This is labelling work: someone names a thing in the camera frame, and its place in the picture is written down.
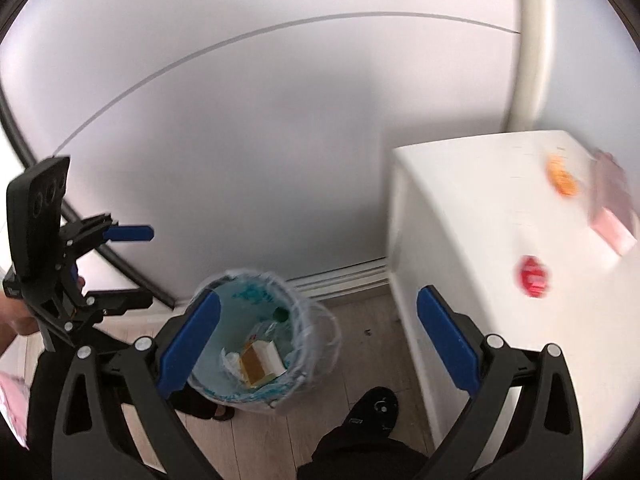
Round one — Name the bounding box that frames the red spotted candy wrapper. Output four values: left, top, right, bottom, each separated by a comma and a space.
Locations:
516, 255, 549, 298

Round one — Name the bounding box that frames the green label plastic bottle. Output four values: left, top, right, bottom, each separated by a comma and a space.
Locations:
248, 307, 293, 350

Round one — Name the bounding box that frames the pink sunscreen box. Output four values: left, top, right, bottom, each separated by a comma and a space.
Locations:
590, 151, 637, 257

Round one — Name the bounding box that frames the white tissue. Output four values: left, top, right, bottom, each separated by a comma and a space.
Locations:
221, 350, 242, 380

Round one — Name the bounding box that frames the left black tracking camera box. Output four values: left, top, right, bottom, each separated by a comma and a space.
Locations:
6, 156, 70, 306

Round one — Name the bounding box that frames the trash bin with liner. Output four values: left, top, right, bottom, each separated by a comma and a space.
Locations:
188, 270, 342, 415

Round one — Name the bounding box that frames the orange peel scrap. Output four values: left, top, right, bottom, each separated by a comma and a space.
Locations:
546, 155, 578, 197

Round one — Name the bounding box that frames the gold foil packet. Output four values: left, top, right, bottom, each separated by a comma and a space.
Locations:
240, 340, 286, 389

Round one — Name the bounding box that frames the cream door frame trim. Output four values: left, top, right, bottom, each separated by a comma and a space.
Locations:
506, 0, 556, 131

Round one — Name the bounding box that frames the person left hand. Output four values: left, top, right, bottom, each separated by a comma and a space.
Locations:
0, 292, 39, 356

